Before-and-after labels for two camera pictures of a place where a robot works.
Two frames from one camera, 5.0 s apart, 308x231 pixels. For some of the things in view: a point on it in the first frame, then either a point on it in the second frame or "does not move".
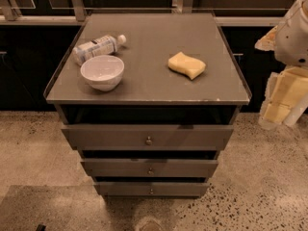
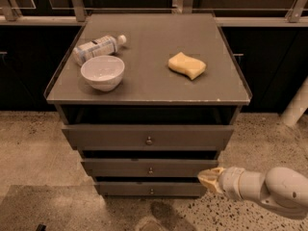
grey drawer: (149, 166) does not move
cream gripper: (293, 39) -> (231, 182)
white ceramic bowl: (103, 72) does not move
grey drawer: (152, 189) does not move
